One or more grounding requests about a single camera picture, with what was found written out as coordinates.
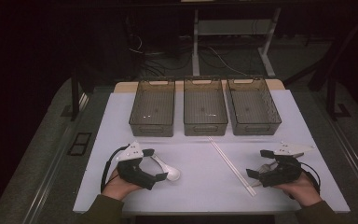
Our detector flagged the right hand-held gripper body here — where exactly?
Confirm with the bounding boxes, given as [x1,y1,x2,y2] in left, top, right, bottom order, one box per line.
[258,140,317,189]

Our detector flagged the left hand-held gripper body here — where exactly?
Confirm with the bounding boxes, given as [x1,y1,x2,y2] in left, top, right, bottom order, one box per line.
[115,141,157,190]

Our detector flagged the white ceramic spoon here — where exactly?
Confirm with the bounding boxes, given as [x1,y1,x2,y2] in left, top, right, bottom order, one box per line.
[150,153,182,182]

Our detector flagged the dark translucent plastic bin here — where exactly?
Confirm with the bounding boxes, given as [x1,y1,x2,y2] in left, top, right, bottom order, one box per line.
[183,77,229,137]
[226,77,282,136]
[129,77,176,138]

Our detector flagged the person's left hand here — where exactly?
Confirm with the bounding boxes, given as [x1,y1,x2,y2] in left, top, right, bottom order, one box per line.
[102,167,143,202]

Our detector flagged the person's right hand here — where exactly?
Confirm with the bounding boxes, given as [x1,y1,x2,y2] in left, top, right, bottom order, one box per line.
[273,172,324,208]

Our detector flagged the white table mat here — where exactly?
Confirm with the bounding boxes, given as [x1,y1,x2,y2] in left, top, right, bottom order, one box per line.
[73,89,351,214]

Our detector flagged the black metal stand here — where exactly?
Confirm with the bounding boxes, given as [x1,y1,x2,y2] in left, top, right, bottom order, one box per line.
[325,77,352,120]
[70,68,90,122]

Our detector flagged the left hand-held gripper cable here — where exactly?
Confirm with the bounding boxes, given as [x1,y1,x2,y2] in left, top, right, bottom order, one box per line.
[100,144,130,194]

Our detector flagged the hand-held gripper cable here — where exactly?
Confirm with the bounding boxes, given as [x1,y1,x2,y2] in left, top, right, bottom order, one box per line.
[297,161,322,195]
[100,144,130,194]

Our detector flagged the right hand-held gripper cable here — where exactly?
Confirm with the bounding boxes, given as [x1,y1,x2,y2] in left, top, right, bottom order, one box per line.
[297,161,322,195]

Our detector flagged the black floor cables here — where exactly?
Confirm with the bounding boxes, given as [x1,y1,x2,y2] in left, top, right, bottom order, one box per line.
[127,34,194,78]

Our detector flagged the white floor cable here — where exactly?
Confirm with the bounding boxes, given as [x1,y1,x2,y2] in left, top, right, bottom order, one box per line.
[208,46,250,77]

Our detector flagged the white metal table frame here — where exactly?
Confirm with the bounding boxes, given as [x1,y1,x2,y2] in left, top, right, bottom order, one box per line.
[191,7,282,78]

